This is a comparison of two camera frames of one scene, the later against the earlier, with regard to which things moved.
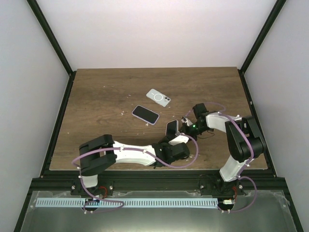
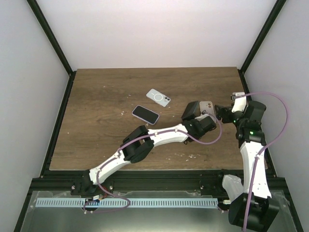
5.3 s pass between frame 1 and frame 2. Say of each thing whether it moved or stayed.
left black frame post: stayed
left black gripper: moved
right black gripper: moved
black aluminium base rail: stayed
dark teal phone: moved
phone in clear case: stayed
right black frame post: stayed
